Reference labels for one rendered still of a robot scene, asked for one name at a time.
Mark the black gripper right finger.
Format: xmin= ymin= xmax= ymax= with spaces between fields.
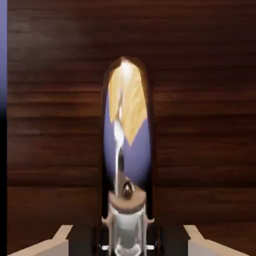
xmin=157 ymin=223 xmax=256 ymax=256

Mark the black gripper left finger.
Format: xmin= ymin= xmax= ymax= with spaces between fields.
xmin=7 ymin=224 xmax=99 ymax=256

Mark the curved shiny metal door handle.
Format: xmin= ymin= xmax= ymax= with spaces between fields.
xmin=99 ymin=56 xmax=159 ymax=256

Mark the dark wood cabinet door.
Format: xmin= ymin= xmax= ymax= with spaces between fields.
xmin=7 ymin=0 xmax=256 ymax=256

